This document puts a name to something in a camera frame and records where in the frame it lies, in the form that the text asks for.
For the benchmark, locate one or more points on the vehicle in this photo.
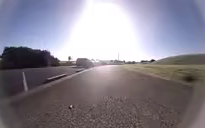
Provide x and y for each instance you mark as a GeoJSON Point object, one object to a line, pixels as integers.
{"type": "Point", "coordinates": [84, 62]}

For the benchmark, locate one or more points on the concrete wheel stop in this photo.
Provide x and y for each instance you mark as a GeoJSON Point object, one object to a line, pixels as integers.
{"type": "Point", "coordinates": [56, 77]}

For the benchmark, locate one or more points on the pale kerb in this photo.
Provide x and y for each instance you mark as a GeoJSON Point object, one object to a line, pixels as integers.
{"type": "Point", "coordinates": [53, 83]}

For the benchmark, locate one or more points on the dark clump of trees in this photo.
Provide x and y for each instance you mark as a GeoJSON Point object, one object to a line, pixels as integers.
{"type": "Point", "coordinates": [25, 57]}

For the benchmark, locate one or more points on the dry grass verge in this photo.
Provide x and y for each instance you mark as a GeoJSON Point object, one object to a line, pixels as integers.
{"type": "Point", "coordinates": [176, 70]}

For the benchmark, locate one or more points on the small stone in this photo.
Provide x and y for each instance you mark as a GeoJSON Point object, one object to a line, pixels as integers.
{"type": "Point", "coordinates": [70, 106]}

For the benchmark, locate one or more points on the distant row of trees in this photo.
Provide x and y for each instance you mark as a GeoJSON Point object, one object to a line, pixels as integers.
{"type": "Point", "coordinates": [136, 61]}

